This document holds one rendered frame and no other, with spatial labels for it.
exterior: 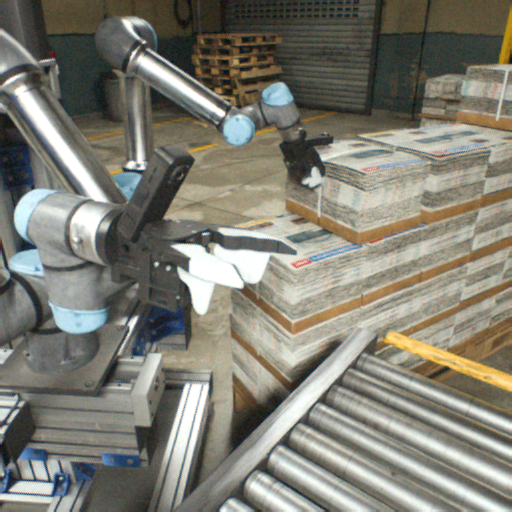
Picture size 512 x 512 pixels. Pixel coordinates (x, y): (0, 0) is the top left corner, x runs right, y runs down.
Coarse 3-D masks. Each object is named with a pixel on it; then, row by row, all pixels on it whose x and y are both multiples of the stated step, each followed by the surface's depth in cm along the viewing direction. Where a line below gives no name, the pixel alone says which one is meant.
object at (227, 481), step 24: (360, 336) 109; (336, 360) 101; (312, 384) 94; (288, 408) 88; (312, 408) 89; (264, 432) 83; (288, 432) 83; (240, 456) 78; (264, 456) 78; (216, 480) 74; (240, 480) 74; (192, 504) 70; (216, 504) 70
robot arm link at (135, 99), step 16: (128, 16) 129; (144, 32) 126; (128, 80) 131; (128, 96) 133; (144, 96) 135; (128, 112) 135; (144, 112) 136; (128, 128) 138; (144, 128) 138; (128, 144) 140; (144, 144) 140; (128, 160) 143; (144, 160) 142
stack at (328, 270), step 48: (288, 240) 150; (336, 240) 150; (384, 240) 150; (432, 240) 166; (480, 240) 183; (288, 288) 138; (336, 288) 146; (432, 288) 176; (480, 288) 198; (288, 336) 145; (336, 336) 155; (432, 336) 191
